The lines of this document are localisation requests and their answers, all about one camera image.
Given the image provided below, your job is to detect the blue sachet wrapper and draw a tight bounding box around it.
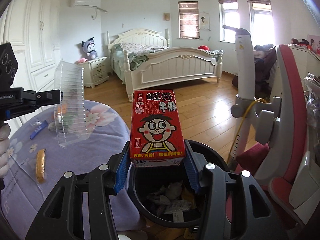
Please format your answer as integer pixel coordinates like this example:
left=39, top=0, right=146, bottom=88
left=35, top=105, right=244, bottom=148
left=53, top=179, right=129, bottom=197
left=29, top=120, right=48, bottom=140

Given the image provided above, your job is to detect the gold snack wrapper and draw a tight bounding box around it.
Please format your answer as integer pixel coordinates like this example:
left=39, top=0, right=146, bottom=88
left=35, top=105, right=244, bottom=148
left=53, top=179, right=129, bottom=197
left=35, top=148, right=46, bottom=184

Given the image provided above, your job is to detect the black trash bin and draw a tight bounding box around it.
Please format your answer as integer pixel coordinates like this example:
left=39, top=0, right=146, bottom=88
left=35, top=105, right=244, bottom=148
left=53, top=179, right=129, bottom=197
left=126, top=139, right=232, bottom=229

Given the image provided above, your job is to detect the white gloved left hand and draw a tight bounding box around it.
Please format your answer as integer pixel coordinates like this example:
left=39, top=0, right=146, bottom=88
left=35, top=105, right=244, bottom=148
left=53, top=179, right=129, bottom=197
left=0, top=121, right=11, bottom=179

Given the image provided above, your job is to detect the pink plush on nightstand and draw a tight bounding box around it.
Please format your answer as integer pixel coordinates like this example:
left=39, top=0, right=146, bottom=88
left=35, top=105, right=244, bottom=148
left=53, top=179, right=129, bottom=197
left=76, top=58, right=88, bottom=64

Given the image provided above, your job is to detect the white nightstand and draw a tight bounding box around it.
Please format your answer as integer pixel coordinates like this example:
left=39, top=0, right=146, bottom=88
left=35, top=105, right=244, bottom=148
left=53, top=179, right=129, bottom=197
left=78, top=57, right=109, bottom=88

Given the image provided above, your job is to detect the grey plush toy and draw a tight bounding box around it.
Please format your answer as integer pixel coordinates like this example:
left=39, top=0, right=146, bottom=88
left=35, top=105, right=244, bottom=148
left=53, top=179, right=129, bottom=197
left=81, top=37, right=98, bottom=61

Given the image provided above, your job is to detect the white wardrobe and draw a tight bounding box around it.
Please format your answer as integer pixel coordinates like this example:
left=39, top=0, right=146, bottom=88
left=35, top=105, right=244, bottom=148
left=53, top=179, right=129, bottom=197
left=0, top=0, right=63, bottom=131

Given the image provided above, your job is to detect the green blanket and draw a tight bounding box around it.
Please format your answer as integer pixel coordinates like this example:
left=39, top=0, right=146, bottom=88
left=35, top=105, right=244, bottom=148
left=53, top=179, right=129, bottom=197
left=129, top=55, right=149, bottom=71

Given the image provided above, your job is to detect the white wooden bed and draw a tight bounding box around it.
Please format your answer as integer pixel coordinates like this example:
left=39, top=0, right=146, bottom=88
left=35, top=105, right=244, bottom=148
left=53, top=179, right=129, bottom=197
left=106, top=28, right=224, bottom=101

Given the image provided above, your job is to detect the white air conditioner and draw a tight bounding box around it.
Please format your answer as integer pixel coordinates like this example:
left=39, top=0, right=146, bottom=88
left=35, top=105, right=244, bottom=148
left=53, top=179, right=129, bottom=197
left=70, top=0, right=101, bottom=7

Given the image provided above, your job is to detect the red plush on bed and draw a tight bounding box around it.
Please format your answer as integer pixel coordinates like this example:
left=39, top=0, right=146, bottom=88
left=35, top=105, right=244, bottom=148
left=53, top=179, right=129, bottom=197
left=198, top=45, right=210, bottom=51

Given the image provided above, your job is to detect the dark clothes pile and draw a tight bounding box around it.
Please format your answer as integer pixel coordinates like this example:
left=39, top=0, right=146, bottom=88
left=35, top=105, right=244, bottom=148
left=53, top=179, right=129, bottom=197
left=231, top=43, right=278, bottom=88

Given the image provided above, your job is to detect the white dresser cabinet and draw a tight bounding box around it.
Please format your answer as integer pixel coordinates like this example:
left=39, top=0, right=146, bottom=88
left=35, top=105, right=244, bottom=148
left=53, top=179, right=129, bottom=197
left=268, top=44, right=320, bottom=100

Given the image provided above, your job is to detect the yellow cable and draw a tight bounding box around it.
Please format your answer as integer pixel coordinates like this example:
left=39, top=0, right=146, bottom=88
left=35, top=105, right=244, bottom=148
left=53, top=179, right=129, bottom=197
left=226, top=97, right=268, bottom=164

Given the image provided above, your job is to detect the wall picture scroll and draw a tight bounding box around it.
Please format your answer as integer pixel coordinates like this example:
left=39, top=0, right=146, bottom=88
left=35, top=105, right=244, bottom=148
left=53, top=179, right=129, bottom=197
left=199, top=12, right=210, bottom=30

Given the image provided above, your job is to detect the pink photo frame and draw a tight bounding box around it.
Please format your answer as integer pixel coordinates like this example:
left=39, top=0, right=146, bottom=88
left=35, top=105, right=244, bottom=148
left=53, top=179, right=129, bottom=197
left=307, top=35, right=320, bottom=55

